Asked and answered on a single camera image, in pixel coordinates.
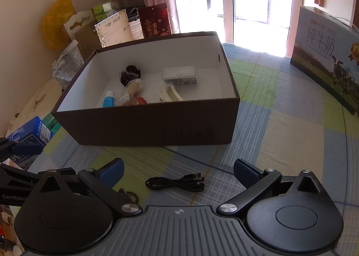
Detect plaid tablecloth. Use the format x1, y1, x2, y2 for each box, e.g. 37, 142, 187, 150
30, 43, 358, 255

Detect cotton swab bundle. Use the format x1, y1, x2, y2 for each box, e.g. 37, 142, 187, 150
118, 79, 142, 106

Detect brown cardboard box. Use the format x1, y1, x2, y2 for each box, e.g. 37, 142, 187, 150
52, 32, 240, 147

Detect brown cardboard carton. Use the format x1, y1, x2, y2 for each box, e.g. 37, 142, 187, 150
64, 10, 102, 61

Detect green snack packets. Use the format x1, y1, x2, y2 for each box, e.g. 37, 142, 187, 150
42, 113, 61, 134

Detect leopard hair tie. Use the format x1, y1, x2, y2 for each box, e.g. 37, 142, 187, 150
117, 187, 140, 204

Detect red gift bag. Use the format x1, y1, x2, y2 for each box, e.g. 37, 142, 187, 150
138, 3, 172, 38

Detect yellow plastic bag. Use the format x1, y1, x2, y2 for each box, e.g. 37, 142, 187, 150
41, 0, 76, 51

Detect white striped bag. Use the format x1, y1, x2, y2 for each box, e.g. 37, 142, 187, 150
126, 8, 144, 40

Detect clear plastic bag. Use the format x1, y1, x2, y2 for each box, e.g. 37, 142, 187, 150
52, 40, 84, 90

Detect cream hair claw clip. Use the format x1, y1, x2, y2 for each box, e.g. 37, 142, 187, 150
158, 84, 183, 102

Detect large milk gift box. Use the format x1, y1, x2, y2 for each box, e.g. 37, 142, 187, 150
290, 7, 359, 115

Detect dark brown scrunchie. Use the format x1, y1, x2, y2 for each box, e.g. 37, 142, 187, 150
119, 65, 141, 86

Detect blue milk carton box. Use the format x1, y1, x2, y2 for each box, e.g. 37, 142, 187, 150
7, 116, 54, 170

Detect blue white tube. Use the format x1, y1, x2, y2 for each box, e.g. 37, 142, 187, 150
97, 90, 116, 108

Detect green tissue packs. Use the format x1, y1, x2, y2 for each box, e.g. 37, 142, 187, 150
92, 2, 119, 23

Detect white green paper bag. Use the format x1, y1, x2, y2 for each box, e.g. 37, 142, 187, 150
95, 10, 134, 48

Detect clear plastic case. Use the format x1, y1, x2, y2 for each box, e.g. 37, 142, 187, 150
161, 66, 197, 85

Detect red candy packet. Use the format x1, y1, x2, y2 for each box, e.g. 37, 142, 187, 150
134, 97, 147, 105

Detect black usb cable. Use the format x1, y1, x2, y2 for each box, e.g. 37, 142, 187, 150
145, 172, 206, 192

